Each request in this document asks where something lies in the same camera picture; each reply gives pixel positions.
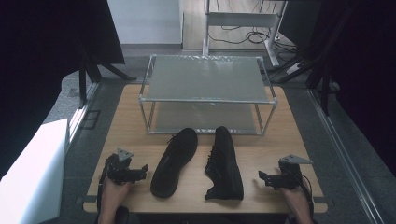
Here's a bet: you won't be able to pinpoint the person's left hand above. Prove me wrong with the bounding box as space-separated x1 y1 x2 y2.
100 177 133 216

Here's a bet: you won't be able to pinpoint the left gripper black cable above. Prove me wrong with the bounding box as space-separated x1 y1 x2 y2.
96 157 112 218

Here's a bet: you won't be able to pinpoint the black floor cables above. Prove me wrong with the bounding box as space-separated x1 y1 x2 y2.
207 0 300 60

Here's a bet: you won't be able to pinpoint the black curtain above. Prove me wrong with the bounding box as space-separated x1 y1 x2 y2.
0 0 126 180
278 0 396 178

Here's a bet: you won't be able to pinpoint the black lace-up shoe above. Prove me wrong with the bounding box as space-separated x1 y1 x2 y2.
204 125 245 202

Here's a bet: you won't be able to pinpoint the black shoe sole up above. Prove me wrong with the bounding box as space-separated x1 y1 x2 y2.
149 127 199 200

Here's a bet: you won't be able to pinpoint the white box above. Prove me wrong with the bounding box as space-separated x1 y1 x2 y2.
0 118 71 224

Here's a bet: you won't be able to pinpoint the aluminium floor rail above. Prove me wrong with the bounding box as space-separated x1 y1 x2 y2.
66 81 101 143
306 88 387 224

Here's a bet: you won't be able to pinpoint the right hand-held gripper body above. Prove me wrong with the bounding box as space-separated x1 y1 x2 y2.
273 154 314 190

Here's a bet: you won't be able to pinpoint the white power strip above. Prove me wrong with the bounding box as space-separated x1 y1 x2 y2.
285 63 302 75

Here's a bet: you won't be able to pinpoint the metal two-tier shoe rack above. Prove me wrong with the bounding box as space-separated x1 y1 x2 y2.
138 54 278 136

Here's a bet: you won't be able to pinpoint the person's right hand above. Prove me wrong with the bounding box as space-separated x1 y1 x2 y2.
279 185 313 218

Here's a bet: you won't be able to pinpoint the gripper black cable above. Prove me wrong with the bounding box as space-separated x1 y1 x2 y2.
96 157 112 218
299 173 316 218

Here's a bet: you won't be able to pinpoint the black floor hatch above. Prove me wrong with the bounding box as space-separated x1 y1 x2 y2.
80 108 102 131

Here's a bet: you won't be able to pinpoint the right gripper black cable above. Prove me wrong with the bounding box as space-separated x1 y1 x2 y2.
299 173 316 218

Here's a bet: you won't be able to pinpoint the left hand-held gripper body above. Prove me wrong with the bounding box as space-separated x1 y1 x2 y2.
105 147 142 187

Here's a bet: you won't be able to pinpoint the black metal stand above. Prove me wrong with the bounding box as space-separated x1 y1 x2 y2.
78 40 138 110
267 6 353 117

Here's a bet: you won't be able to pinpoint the white metal desk frame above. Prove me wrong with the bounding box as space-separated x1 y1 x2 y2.
202 0 289 68

